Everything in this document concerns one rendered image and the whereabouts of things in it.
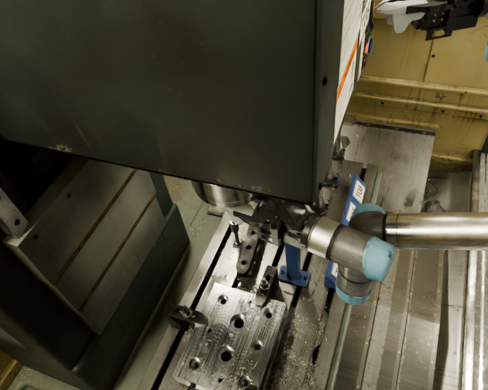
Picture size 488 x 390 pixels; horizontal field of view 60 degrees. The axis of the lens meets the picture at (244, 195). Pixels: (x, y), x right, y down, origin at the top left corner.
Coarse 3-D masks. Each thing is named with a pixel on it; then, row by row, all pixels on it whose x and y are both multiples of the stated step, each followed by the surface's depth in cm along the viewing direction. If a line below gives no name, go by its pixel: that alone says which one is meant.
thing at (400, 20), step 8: (408, 0) 80; (416, 0) 80; (424, 0) 79; (384, 8) 80; (392, 8) 80; (400, 8) 79; (392, 16) 81; (400, 16) 81; (408, 16) 81; (416, 16) 82; (400, 24) 82; (400, 32) 84
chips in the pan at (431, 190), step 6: (432, 180) 191; (426, 186) 188; (432, 186) 188; (426, 192) 186; (432, 192) 186; (426, 198) 185; (426, 204) 183; (432, 204) 181; (438, 204) 182; (426, 210) 180; (432, 210) 179; (438, 210) 179; (444, 210) 179; (444, 258) 164
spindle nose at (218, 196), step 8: (192, 184) 84; (200, 184) 79; (208, 184) 78; (200, 192) 82; (208, 192) 80; (216, 192) 79; (224, 192) 78; (232, 192) 78; (240, 192) 79; (208, 200) 82; (216, 200) 81; (224, 200) 80; (232, 200) 80; (240, 200) 81; (248, 200) 82
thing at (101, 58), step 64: (0, 0) 56; (64, 0) 52; (128, 0) 49; (192, 0) 46; (256, 0) 43; (320, 0) 42; (0, 64) 66; (64, 64) 61; (128, 64) 56; (192, 64) 52; (256, 64) 49; (320, 64) 47; (0, 128) 80; (64, 128) 73; (128, 128) 66; (192, 128) 61; (256, 128) 57; (320, 128) 55; (256, 192) 68
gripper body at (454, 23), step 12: (444, 0) 78; (456, 0) 79; (468, 0) 81; (480, 0) 81; (444, 12) 81; (456, 12) 81; (468, 12) 84; (480, 12) 82; (420, 24) 85; (432, 24) 83; (444, 24) 83; (456, 24) 85; (468, 24) 85; (444, 36) 84
